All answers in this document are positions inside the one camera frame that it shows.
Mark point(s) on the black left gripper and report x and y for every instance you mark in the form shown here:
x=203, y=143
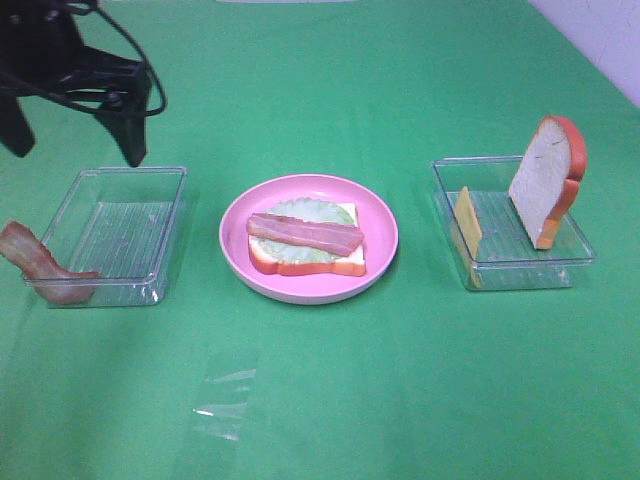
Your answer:
x=44, y=54

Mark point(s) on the bacon strip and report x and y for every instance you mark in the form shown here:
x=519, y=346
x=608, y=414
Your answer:
x=22, y=248
x=334, y=238

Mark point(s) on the green lettuce leaf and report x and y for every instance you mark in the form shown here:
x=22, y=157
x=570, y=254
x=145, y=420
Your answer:
x=307, y=209

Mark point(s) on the bread slice with crust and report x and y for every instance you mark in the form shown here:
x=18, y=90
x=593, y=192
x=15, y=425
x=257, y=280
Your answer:
x=349, y=268

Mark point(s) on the yellow cheese slice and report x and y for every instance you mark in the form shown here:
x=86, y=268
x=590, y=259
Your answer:
x=467, y=234

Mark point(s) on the clear left plastic container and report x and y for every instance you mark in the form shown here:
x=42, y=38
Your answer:
x=125, y=224

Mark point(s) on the clear plastic container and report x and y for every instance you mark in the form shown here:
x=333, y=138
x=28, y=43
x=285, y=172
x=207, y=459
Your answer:
x=506, y=258
x=125, y=224

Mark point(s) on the pink plate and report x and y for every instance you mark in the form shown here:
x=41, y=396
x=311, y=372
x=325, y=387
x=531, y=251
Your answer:
x=376, y=220

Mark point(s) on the green tablecloth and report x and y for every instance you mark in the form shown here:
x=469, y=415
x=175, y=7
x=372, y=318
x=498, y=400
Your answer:
x=416, y=378

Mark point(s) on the clear right plastic container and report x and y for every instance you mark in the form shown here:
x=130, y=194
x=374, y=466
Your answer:
x=506, y=258

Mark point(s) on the upright bread slice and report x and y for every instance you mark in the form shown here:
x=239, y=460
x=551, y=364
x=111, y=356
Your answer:
x=548, y=179

